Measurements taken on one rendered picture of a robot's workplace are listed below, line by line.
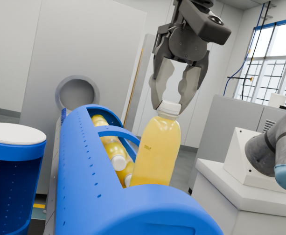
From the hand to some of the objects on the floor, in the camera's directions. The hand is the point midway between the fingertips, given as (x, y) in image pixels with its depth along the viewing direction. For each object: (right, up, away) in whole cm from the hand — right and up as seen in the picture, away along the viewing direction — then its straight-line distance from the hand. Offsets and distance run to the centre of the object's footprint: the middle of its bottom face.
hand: (170, 106), depth 46 cm
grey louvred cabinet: (+101, -134, +229) cm, 284 cm away
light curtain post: (-41, -109, +154) cm, 193 cm away
